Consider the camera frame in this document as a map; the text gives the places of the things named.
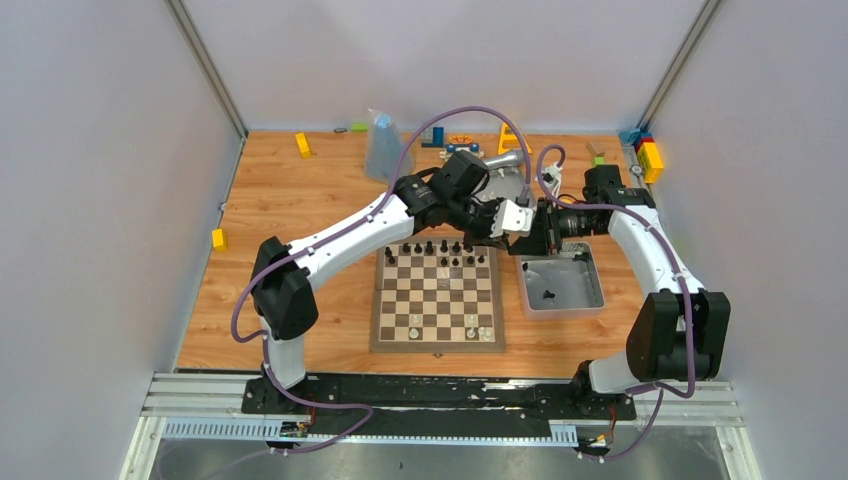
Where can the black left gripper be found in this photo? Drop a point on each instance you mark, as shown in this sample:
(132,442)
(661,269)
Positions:
(482,225)

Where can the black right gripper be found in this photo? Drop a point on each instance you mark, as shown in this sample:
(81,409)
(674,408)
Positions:
(544,238)

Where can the grey tray white pieces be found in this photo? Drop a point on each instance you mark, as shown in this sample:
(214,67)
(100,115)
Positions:
(507,183)

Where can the wooden chess board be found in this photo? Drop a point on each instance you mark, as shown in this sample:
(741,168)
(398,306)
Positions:
(448,302)

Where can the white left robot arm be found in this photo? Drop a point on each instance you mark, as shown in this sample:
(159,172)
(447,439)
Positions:
(286,277)

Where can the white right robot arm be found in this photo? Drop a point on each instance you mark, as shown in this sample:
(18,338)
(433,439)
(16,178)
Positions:
(679,334)

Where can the grey tray black pieces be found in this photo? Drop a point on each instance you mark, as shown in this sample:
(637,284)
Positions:
(565,285)

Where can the silver metal cylinder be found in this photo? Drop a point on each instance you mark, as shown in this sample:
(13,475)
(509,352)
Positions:
(513,158)

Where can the blue white toy car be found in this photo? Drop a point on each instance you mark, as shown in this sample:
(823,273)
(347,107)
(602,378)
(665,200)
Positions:
(461,143)

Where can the yellow triangular toy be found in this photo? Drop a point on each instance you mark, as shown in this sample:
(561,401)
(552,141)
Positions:
(508,140)

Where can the blue grey lego block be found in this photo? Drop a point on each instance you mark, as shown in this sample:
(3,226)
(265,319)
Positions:
(433,137)

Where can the clear blue plastic bag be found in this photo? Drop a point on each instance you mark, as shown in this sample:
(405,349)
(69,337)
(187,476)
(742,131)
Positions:
(384,145)

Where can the stacked coloured duplo blocks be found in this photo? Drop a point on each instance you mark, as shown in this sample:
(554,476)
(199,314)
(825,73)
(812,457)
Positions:
(647,153)

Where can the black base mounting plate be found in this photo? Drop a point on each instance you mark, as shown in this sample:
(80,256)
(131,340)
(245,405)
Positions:
(434,406)

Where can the yellow cube at left edge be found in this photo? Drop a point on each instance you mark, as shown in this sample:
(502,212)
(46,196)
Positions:
(219,240)

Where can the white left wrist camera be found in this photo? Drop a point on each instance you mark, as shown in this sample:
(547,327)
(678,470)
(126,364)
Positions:
(512,219)

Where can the yellow block by wall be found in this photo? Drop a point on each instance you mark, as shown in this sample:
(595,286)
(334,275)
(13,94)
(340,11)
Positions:
(303,145)

